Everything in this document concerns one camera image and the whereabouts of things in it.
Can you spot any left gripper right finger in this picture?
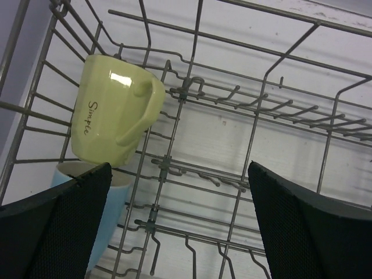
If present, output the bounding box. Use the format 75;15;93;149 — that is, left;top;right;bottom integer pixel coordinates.
248;162;371;278

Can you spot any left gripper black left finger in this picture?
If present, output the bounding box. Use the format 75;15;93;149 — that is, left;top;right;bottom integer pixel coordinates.
1;163;112;278

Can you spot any blue mug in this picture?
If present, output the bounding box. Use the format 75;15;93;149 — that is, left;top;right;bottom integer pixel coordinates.
51;161;133;272

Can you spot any green mug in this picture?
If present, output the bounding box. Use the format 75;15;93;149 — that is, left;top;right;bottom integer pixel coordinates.
71;54;166;167

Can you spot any grey wire dish rack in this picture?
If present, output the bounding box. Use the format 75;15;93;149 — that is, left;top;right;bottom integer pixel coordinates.
1;1;371;278

